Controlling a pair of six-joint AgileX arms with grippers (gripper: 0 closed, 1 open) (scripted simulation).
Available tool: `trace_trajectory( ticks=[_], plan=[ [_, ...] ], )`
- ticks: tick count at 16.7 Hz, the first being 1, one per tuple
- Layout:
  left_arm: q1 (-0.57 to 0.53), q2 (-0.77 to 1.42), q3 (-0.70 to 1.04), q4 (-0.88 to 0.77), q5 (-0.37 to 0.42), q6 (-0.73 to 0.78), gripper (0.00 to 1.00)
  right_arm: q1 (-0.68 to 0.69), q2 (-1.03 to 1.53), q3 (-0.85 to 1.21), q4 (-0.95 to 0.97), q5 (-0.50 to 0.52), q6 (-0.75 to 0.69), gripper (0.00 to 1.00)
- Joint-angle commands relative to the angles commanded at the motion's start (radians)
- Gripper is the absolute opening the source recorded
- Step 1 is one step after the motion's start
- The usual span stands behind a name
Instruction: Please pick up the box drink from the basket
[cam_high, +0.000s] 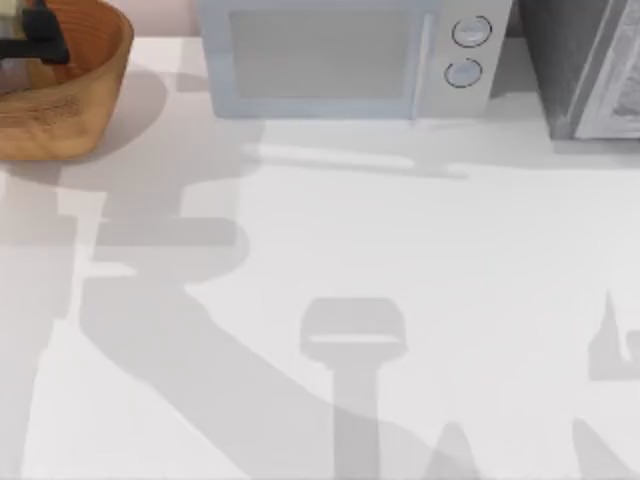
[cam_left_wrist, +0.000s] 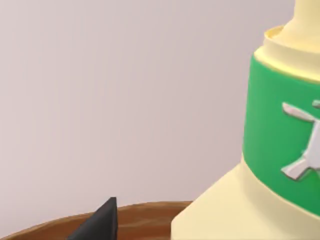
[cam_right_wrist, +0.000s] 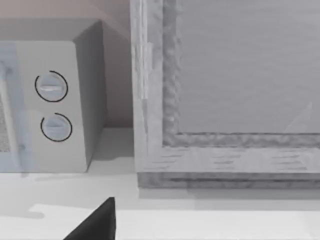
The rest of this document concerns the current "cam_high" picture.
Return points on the wooden basket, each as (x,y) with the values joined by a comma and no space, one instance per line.
(95,100)

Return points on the microwave oven door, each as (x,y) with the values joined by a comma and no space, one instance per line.
(320,55)

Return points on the microwave oven knob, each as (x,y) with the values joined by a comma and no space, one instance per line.
(471,31)
(463,72)

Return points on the pale microwave oven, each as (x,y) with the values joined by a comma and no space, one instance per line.
(480,100)

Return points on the pale grey cabinet door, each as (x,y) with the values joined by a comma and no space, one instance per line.
(615,85)

